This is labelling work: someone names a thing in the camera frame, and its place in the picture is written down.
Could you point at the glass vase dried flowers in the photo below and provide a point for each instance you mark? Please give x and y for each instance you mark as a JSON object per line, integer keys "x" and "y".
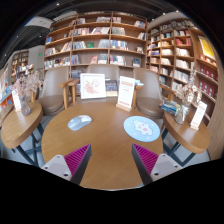
{"x": 189, "y": 94}
{"x": 29, "y": 83}

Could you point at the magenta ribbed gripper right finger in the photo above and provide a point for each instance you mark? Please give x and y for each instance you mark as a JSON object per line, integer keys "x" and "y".
{"x": 151, "y": 166}

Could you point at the centre wooden bookshelf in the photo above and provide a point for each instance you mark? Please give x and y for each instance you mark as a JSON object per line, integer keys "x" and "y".
{"x": 97, "y": 38}

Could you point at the small white sign card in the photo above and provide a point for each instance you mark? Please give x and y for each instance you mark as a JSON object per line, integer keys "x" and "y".
{"x": 16, "y": 100}
{"x": 198, "y": 116}

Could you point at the middle brown armchair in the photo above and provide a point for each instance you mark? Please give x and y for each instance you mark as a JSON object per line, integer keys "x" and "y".
{"x": 111, "y": 72}

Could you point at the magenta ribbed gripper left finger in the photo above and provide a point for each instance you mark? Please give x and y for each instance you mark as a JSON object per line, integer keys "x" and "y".
{"x": 72, "y": 166}

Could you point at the round wooden centre table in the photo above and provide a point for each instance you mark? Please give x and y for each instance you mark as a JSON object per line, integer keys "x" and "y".
{"x": 111, "y": 165}

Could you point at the white red sign stand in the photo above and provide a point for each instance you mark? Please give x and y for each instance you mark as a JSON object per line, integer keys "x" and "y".
{"x": 125, "y": 93}

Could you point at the right brown armchair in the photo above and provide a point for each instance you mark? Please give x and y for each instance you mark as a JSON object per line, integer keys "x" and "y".
{"x": 149, "y": 97}

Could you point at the right small white sign card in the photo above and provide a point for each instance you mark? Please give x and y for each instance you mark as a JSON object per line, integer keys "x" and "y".
{"x": 198, "y": 116}

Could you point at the left brown armchair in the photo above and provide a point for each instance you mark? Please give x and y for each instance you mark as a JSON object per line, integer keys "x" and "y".
{"x": 54, "y": 96}

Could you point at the dark book behind sign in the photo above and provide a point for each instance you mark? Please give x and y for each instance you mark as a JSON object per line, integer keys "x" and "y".
{"x": 111, "y": 88}

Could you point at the right round wooden side table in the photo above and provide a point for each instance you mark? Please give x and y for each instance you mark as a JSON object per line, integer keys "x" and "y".
{"x": 195, "y": 141}

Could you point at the left small white sign card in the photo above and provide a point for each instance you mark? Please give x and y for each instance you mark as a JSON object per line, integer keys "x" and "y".
{"x": 16, "y": 100}

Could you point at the right wooden bookshelf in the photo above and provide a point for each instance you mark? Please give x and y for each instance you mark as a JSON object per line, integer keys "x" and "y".
{"x": 176, "y": 46}

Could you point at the stack of books right table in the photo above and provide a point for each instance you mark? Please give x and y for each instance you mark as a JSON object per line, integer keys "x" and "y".
{"x": 170, "y": 106}

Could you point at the right glass vase dried flowers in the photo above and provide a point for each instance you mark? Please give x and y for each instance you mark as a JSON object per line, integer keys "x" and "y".
{"x": 189, "y": 94}

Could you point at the wooden bookshelf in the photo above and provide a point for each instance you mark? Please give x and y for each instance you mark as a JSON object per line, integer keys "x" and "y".
{"x": 176, "y": 46}
{"x": 97, "y": 38}
{"x": 19, "y": 62}

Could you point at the far left wooden bookshelf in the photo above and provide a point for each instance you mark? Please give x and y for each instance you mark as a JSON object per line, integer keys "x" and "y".
{"x": 19, "y": 62}

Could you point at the left glass vase dried flowers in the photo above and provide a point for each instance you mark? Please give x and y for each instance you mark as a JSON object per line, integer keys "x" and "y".
{"x": 29, "y": 83}

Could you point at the brown armchair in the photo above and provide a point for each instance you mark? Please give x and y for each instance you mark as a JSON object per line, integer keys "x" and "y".
{"x": 54, "y": 96}
{"x": 111, "y": 72}
{"x": 149, "y": 97}

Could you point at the white framed picture card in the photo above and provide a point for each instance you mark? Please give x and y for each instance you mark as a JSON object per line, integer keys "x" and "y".
{"x": 92, "y": 86}

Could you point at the left round wooden side table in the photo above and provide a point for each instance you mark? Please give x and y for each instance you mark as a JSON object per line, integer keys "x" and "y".
{"x": 16, "y": 128}

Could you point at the round wooden side table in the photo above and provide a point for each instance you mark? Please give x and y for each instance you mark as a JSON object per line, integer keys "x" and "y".
{"x": 195, "y": 141}
{"x": 16, "y": 128}

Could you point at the round light blue mouse pad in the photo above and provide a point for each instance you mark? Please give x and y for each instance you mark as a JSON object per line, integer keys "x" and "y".
{"x": 141, "y": 128}

